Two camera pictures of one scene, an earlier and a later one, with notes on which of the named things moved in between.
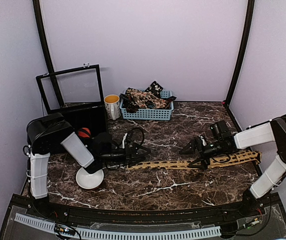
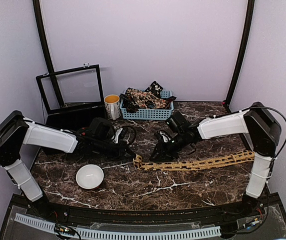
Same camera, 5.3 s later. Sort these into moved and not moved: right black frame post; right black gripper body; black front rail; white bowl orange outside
Moved: right black gripper body
Not moved: black front rail; right black frame post; white bowl orange outside
